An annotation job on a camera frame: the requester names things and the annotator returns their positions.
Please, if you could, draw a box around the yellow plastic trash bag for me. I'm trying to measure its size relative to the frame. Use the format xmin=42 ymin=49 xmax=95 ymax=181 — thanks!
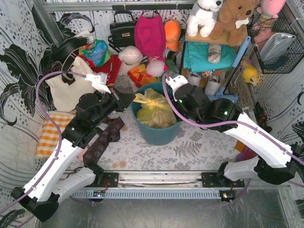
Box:
xmin=134 ymin=88 xmax=177 ymax=129

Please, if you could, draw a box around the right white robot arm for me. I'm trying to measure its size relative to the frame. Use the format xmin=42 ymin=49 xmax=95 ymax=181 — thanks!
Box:
xmin=171 ymin=82 xmax=303 ymax=185

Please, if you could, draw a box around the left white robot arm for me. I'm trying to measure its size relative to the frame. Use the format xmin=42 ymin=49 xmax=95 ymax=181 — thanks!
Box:
xmin=11 ymin=87 xmax=135 ymax=222

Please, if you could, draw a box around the cream canvas tote bag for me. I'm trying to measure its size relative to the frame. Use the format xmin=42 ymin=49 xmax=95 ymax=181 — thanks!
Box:
xmin=45 ymin=56 xmax=101 ymax=112

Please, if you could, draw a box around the blue plastic trash bin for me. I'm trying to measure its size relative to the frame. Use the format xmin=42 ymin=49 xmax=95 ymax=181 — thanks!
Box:
xmin=130 ymin=82 xmax=181 ymax=146

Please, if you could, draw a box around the dark patterned necktie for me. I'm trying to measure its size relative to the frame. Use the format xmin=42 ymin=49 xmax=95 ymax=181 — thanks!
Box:
xmin=83 ymin=117 xmax=124 ymax=167

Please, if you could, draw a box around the red cloth garment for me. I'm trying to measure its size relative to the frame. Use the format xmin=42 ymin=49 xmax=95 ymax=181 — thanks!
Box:
xmin=91 ymin=55 xmax=122 ymax=86

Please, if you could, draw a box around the white plush bear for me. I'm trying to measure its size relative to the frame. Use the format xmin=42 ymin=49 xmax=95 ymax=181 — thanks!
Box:
xmin=118 ymin=46 xmax=143 ymax=76

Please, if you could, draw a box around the pink white plush doll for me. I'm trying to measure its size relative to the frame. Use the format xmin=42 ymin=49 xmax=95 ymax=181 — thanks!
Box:
xmin=146 ymin=56 xmax=168 ymax=77

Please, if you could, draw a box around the colorful scarf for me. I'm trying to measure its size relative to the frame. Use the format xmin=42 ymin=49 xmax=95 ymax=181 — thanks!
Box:
xmin=78 ymin=39 xmax=111 ymax=67

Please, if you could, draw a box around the orange checkered towel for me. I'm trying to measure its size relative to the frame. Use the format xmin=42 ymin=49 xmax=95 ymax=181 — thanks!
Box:
xmin=36 ymin=111 xmax=75 ymax=159

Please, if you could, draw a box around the black leather handbag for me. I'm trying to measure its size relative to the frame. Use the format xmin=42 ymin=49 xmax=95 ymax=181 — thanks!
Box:
xmin=108 ymin=10 xmax=137 ymax=53

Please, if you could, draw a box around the left white sneaker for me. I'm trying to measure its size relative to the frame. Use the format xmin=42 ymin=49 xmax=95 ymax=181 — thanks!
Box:
xmin=186 ymin=71 xmax=201 ymax=87

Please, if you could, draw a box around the white sneaker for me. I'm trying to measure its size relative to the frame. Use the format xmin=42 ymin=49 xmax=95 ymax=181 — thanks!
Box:
xmin=186 ymin=71 xmax=201 ymax=87
xmin=205 ymin=75 xmax=222 ymax=95

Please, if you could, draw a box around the teal folded cloth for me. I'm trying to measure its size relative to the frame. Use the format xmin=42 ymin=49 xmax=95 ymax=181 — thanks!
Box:
xmin=183 ymin=42 xmax=237 ymax=73

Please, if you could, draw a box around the orange plush toy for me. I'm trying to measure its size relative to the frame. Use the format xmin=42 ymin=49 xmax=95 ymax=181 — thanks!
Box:
xmin=164 ymin=20 xmax=181 ymax=52

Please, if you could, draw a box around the right white sneaker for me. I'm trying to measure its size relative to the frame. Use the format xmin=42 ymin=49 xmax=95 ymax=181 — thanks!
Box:
xmin=205 ymin=75 xmax=222 ymax=95

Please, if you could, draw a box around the wooden shelf board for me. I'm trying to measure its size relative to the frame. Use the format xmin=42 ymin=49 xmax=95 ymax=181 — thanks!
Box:
xmin=185 ymin=31 xmax=247 ymax=46

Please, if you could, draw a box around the grey striped plush fish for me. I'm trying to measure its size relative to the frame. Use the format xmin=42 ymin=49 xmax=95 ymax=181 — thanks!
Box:
xmin=208 ymin=43 xmax=221 ymax=64

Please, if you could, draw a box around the white plush dog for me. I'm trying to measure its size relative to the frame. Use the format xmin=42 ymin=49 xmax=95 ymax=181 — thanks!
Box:
xmin=186 ymin=0 xmax=223 ymax=37

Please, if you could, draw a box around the yellow plush duck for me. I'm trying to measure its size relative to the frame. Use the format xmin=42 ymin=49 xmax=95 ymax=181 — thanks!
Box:
xmin=241 ymin=60 xmax=258 ymax=86

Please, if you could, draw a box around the purple orange sock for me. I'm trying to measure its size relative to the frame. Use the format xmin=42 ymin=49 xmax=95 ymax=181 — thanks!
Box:
xmin=235 ymin=141 xmax=257 ymax=162

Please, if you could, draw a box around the black butterfly toy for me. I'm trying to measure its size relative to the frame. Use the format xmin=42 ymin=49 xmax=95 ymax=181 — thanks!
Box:
xmin=255 ymin=102 xmax=272 ymax=133

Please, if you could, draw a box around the brown plush dog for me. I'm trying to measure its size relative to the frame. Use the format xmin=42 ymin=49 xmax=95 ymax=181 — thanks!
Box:
xmin=210 ymin=0 xmax=259 ymax=46

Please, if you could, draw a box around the silver pouch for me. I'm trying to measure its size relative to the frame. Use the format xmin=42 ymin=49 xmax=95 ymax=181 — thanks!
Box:
xmin=259 ymin=32 xmax=296 ymax=62

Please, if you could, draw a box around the pink plush toy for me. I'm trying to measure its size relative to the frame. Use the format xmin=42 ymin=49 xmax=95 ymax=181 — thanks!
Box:
xmin=253 ymin=0 xmax=286 ymax=30

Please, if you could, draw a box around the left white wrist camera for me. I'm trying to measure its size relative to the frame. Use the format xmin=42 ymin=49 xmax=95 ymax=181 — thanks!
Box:
xmin=85 ymin=72 xmax=111 ymax=94

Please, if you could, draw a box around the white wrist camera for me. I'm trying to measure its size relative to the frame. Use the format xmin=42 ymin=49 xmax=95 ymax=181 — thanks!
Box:
xmin=165 ymin=75 xmax=188 ymax=102
xmin=85 ymin=72 xmax=111 ymax=94

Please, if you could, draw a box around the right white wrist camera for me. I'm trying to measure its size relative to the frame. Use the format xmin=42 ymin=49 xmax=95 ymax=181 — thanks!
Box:
xmin=165 ymin=75 xmax=188 ymax=102

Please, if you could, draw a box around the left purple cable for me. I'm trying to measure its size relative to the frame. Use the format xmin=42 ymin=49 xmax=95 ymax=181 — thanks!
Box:
xmin=0 ymin=71 xmax=90 ymax=219

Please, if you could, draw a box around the purple cable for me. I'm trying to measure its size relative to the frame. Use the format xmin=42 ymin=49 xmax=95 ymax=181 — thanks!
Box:
xmin=0 ymin=71 xmax=90 ymax=219
xmin=161 ymin=73 xmax=304 ymax=202

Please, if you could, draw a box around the blue handled broom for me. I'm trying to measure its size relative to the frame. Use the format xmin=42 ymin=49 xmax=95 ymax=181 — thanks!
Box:
xmin=214 ymin=36 xmax=251 ymax=103

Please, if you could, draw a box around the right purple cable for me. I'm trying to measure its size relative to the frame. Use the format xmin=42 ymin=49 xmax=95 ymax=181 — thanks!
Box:
xmin=161 ymin=73 xmax=304 ymax=202

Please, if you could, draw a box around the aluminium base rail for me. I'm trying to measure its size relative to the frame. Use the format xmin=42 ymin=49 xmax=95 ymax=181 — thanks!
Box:
xmin=71 ymin=171 xmax=245 ymax=202

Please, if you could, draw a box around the black wire basket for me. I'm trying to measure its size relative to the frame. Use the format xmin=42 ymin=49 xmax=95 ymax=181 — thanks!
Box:
xmin=247 ymin=12 xmax=304 ymax=74

